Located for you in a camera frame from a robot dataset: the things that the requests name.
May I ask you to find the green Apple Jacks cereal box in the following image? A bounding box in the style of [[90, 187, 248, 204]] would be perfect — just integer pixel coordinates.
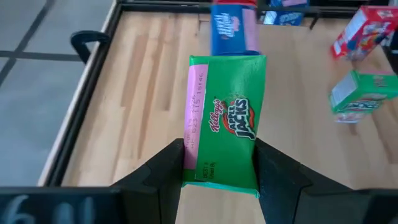
[[182, 54, 268, 199], [328, 69, 398, 125]]

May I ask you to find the red Froot Loops cereal box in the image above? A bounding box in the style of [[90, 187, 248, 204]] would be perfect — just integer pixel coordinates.
[[213, 0, 259, 6], [330, 5, 398, 62]]

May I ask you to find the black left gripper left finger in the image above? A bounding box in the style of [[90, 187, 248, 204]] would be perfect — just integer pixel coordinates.
[[111, 138, 187, 224]]

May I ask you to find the black table edge clamp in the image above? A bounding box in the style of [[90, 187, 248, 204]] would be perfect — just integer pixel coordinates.
[[70, 29, 112, 65]]

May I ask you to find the blue Frosted Flakes cereal box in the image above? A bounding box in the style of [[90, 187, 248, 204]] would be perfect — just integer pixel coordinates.
[[210, 3, 261, 57], [262, 0, 310, 27]]

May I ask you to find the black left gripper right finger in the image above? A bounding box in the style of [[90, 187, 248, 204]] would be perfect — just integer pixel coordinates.
[[253, 138, 353, 224]]

